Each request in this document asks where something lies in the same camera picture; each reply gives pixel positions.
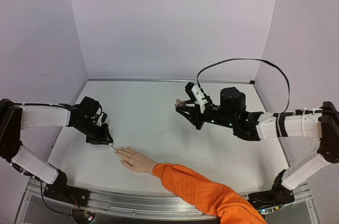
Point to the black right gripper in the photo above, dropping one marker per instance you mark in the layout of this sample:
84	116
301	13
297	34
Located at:
196	115

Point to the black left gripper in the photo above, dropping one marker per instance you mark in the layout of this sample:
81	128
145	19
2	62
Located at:
103	139

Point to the nail polish bottle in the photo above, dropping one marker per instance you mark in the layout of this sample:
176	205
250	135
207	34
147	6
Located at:
179	103

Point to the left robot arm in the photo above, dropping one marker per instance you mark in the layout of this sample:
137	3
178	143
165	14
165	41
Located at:
87	117

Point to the orange sleeve forearm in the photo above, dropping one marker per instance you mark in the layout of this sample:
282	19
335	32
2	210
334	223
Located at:
209	197

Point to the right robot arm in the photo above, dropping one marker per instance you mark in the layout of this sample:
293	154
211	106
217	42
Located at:
320	122

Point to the mannequin hand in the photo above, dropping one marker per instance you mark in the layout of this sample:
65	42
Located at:
135	161

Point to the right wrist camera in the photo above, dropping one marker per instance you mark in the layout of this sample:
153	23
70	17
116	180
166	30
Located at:
197	96

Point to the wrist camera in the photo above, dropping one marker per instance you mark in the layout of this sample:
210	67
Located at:
197	96
101	118

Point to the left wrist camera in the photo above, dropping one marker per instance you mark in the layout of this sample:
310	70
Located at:
101	118

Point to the aluminium table rail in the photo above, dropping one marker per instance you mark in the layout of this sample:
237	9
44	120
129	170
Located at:
202	81

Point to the front aluminium frame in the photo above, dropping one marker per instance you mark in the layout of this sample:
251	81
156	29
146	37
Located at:
109	207

